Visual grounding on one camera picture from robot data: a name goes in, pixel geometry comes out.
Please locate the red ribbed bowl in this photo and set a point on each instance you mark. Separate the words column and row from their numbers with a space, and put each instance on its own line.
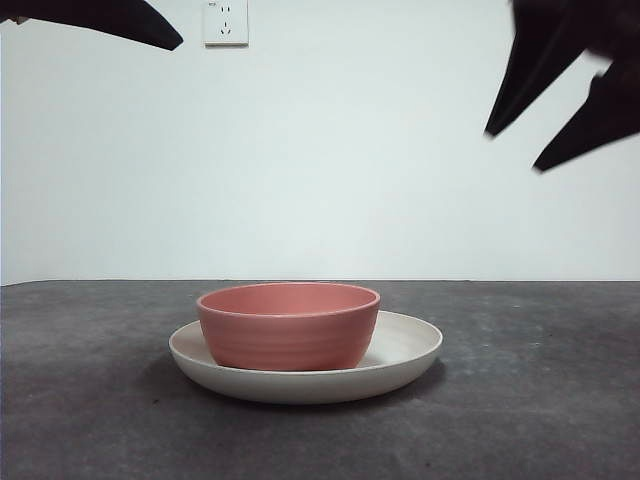
column 285, row 335

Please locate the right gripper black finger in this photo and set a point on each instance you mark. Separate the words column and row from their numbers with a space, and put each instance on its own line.
column 535, row 60
column 600, row 120

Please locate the white round plate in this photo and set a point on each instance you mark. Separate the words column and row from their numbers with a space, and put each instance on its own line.
column 300, row 387

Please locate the white wall socket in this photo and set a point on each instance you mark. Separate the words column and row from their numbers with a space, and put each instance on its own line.
column 226, row 25

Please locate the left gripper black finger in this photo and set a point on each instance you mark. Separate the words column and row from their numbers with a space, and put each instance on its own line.
column 115, row 15

